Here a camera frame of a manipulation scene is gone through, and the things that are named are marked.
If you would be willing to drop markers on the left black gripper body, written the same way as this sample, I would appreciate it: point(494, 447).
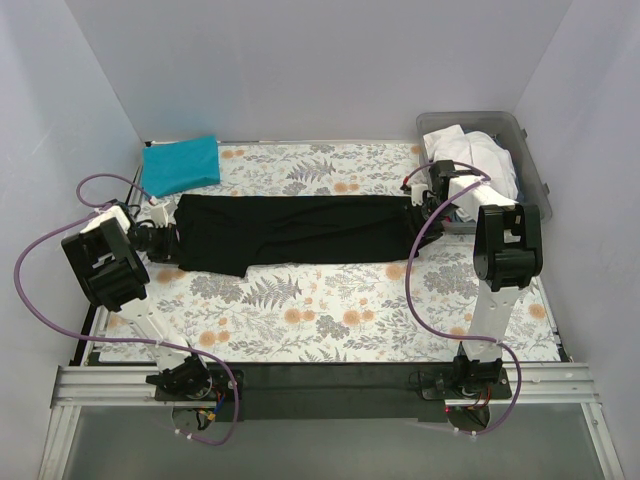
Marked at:
point(167, 242)

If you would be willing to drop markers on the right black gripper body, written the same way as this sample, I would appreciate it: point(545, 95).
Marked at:
point(426, 212)

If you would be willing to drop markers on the black t shirt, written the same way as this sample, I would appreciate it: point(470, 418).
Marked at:
point(227, 235)

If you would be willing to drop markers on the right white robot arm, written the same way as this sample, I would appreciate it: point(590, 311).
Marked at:
point(507, 255)

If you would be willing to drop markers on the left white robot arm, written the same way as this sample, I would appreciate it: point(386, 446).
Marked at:
point(112, 275)

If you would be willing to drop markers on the clear plastic bin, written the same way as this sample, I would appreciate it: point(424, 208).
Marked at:
point(504, 128)

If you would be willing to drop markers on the white t shirt in bin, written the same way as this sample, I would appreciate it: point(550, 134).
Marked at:
point(475, 150)

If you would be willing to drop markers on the folded teal t shirt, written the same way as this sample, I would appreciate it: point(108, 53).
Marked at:
point(180, 166)

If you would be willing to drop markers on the floral patterned table mat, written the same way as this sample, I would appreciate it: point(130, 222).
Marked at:
point(306, 313)

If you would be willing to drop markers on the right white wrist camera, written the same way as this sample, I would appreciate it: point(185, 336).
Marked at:
point(417, 192)

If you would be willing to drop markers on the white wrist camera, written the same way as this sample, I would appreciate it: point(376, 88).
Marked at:
point(417, 192)
point(161, 213)

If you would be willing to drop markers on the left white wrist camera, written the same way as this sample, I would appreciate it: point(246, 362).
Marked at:
point(161, 213)

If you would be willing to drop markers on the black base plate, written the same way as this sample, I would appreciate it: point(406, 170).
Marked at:
point(320, 391)

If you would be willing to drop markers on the aluminium frame rail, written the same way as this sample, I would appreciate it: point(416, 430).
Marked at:
point(119, 385)

